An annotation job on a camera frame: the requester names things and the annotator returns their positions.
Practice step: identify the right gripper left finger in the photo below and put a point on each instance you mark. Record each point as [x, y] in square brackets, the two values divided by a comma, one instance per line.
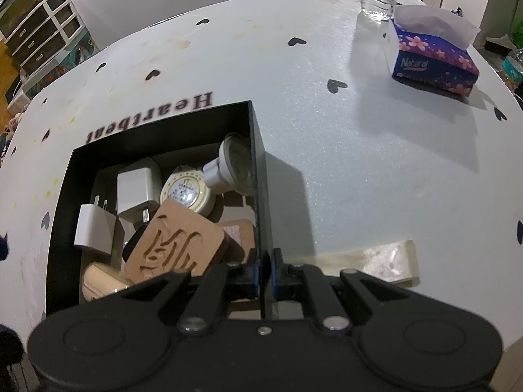
[217, 289]

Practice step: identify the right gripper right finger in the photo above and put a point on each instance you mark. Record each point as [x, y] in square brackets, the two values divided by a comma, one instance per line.
[308, 285]

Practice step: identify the white charger plug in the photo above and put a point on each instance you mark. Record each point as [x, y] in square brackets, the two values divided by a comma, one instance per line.
[138, 189]
[95, 227]

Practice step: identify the beige earbuds case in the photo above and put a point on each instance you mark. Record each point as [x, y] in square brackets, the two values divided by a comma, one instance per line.
[100, 280]

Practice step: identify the black cardboard box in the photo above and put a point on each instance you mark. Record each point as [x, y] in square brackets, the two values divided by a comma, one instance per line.
[191, 139]

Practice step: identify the round white tape measure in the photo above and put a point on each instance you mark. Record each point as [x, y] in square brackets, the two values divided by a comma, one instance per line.
[186, 185]

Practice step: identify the clear tape strip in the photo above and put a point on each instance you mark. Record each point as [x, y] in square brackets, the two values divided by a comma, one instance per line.
[393, 262]

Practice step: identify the purple floral tissue box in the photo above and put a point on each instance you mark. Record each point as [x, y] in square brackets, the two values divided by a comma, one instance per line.
[430, 45]

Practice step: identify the white drawer cabinet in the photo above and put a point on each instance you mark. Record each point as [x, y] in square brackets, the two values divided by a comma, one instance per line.
[35, 31]

